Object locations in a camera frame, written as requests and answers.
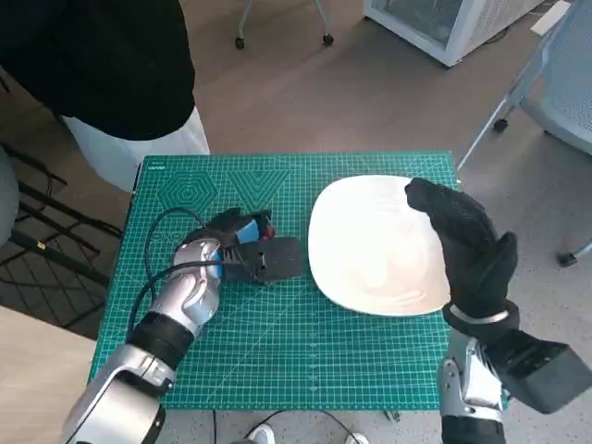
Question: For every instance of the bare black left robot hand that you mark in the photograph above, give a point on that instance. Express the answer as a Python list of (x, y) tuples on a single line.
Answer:
[(226, 226)]

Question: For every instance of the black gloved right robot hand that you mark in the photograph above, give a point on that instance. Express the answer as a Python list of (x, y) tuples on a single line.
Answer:
[(474, 259)]

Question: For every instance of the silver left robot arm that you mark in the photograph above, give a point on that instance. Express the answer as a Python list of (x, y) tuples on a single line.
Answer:
[(185, 296)]

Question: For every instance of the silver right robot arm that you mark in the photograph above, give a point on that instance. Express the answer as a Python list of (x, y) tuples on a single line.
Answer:
[(469, 384)]

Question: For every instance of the white square plate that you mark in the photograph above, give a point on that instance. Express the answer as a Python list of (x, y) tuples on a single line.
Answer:
[(370, 240)]

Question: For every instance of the green cutting mat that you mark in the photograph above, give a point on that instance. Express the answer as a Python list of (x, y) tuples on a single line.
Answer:
[(287, 351)]

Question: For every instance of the small metal clip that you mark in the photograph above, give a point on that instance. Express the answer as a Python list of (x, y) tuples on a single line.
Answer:
[(393, 415)]

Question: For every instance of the blue-grey chair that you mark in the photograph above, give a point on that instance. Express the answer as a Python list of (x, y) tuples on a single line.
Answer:
[(569, 83)]

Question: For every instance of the person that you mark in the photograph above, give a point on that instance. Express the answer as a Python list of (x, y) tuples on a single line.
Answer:
[(102, 60)]

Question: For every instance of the white rounded foot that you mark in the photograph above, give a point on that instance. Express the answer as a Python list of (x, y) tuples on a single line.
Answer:
[(357, 438), (264, 435)]

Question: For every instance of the office chair base with casters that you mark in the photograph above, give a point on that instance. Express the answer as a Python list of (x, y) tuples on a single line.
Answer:
[(327, 39)]

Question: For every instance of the grey round seat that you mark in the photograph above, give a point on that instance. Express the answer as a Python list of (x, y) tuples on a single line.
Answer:
[(7, 199)]

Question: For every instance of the white cabinet appliance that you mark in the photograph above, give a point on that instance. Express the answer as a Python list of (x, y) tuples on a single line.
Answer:
[(444, 28)]

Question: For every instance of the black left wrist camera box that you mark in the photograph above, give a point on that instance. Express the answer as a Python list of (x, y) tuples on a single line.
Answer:
[(277, 259)]

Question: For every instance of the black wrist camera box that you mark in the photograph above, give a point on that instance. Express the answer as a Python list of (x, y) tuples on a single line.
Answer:
[(277, 259), (538, 370)]

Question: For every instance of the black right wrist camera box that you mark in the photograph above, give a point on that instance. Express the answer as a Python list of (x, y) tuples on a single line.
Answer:
[(538, 370)]

